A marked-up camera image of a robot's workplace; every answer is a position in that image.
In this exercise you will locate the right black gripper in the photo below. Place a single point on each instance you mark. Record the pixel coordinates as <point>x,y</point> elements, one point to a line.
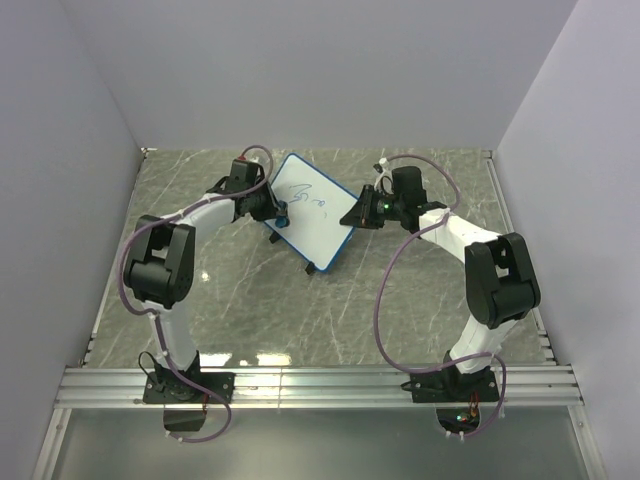
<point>361,215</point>

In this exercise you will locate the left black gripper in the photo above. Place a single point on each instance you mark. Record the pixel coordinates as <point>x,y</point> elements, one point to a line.
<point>270,212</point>

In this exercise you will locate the blue whiteboard eraser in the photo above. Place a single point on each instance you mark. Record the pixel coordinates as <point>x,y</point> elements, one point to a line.
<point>282,217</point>

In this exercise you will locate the blue-framed small whiteboard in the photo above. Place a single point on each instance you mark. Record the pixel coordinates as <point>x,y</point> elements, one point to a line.
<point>315,204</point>

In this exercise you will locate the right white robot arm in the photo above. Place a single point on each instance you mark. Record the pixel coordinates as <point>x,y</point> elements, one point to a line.
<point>501,287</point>

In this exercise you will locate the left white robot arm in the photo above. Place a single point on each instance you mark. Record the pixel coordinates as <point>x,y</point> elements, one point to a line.
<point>157,268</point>

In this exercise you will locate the left black whiteboard stand foot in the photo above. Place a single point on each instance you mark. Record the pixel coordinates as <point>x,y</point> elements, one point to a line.
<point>274,236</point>

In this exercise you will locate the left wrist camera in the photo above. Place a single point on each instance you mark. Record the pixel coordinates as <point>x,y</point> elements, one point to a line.
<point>243,175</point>

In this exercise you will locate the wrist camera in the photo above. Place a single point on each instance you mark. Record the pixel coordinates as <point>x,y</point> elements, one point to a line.
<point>243,175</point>
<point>383,182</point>

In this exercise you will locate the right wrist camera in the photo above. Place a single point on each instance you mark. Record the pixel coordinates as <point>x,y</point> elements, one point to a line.
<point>383,182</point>

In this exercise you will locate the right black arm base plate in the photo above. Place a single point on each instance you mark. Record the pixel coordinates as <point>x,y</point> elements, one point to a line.
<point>450,386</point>

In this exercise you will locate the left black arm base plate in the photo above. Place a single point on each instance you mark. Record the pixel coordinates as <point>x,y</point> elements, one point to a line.
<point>164,387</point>

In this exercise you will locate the aluminium mounting rail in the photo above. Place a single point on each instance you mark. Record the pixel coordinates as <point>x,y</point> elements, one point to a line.
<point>359,387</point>

